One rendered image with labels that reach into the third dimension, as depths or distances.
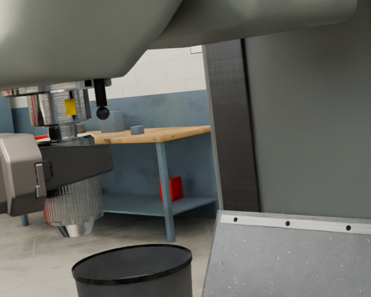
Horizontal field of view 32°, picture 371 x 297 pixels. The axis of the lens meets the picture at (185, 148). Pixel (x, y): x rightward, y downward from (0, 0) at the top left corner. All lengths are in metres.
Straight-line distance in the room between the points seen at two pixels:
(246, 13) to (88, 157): 0.17
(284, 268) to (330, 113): 0.20
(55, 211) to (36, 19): 0.16
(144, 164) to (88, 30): 6.11
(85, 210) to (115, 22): 0.15
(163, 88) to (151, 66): 0.25
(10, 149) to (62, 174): 0.05
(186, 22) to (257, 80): 0.30
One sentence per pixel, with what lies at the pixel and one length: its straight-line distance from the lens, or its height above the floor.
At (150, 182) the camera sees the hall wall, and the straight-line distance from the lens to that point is 6.52.
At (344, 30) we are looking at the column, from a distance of 0.77.
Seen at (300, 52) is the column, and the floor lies 1.32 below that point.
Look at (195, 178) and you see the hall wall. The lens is 6.10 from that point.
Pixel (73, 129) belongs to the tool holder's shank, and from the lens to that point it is 0.51.
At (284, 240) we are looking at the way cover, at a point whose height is 1.09.
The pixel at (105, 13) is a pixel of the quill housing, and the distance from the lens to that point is 0.44.
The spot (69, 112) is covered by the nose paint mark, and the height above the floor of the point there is 1.29.
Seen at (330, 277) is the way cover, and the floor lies 1.06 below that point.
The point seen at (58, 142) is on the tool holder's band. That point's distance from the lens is 0.49.
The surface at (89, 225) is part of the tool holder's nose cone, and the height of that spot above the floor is 1.20.
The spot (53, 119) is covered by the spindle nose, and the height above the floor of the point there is 1.28.
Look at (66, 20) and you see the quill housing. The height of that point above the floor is 1.35.
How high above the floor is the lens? 1.30
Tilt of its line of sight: 6 degrees down
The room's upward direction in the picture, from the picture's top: 7 degrees counter-clockwise
